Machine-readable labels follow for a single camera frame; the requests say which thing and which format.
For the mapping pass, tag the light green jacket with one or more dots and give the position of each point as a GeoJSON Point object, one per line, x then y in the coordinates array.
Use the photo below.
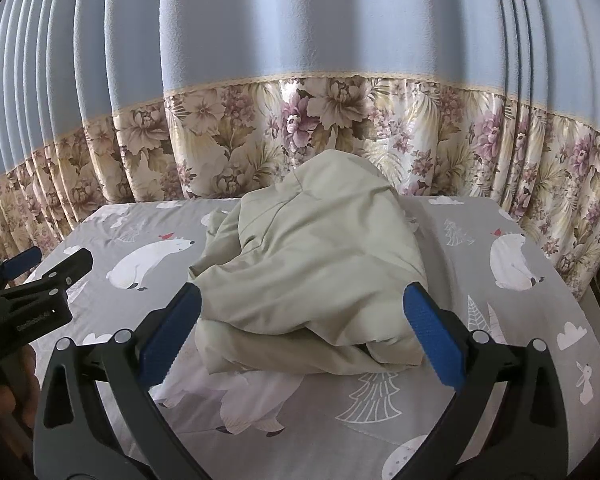
{"type": "Point", "coordinates": [307, 276]}

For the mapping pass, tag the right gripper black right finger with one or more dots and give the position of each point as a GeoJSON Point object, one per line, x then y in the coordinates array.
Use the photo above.
{"type": "Point", "coordinates": [529, 436]}

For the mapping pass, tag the person's left hand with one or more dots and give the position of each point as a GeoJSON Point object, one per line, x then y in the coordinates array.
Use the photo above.
{"type": "Point", "coordinates": [29, 403]}

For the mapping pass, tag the blue floral curtain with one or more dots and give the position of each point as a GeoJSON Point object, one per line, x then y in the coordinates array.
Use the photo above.
{"type": "Point", "coordinates": [126, 101]}

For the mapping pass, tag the grey polar bear bedsheet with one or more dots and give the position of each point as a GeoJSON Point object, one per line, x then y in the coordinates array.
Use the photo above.
{"type": "Point", "coordinates": [276, 426]}

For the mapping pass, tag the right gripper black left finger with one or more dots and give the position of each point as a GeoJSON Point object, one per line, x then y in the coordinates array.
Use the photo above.
{"type": "Point", "coordinates": [73, 438]}

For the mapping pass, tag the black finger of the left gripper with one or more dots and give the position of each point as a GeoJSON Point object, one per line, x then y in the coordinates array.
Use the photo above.
{"type": "Point", "coordinates": [62, 269]}
{"type": "Point", "coordinates": [22, 263]}

